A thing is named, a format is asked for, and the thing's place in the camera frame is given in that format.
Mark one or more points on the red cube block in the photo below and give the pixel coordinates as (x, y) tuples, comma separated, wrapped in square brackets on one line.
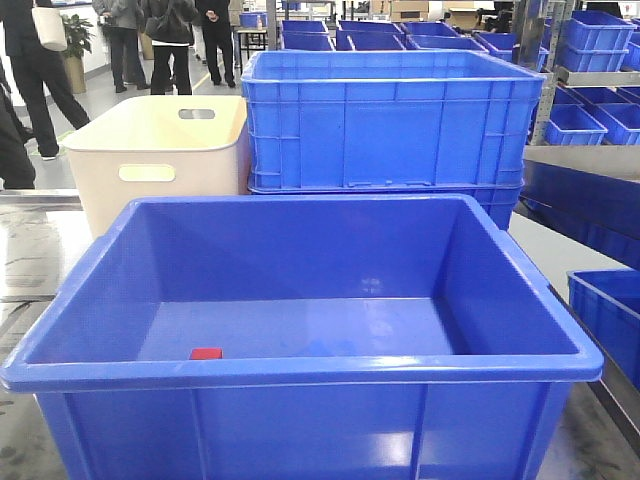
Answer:
[(206, 353)]

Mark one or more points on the blue target bin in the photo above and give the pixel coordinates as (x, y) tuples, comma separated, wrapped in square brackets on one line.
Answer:
[(363, 337)]

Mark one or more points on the cream plastic bin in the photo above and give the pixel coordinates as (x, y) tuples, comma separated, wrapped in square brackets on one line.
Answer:
[(194, 145)]

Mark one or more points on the blue bin at right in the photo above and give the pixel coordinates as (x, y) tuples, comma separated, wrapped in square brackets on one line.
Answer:
[(607, 302)]

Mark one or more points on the large blue crate behind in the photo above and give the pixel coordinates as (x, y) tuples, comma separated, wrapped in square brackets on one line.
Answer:
[(390, 122)]

